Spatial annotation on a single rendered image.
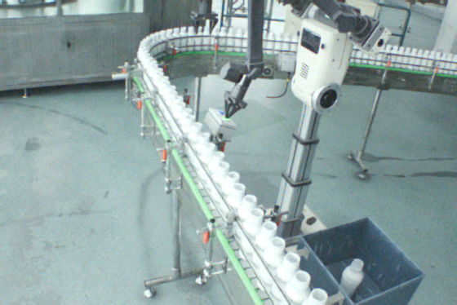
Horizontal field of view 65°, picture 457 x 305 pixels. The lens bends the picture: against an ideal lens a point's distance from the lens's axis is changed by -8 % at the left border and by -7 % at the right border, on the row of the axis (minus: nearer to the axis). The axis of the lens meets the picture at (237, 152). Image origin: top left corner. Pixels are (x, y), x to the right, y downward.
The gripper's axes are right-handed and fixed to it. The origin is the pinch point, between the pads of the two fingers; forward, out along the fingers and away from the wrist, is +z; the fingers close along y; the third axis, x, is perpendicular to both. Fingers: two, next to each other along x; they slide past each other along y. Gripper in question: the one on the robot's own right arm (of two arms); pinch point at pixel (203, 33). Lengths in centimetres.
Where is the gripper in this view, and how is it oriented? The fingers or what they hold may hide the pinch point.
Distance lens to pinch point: 174.6
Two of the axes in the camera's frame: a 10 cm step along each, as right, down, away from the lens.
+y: -9.1, 1.3, -4.0
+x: 4.1, 5.2, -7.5
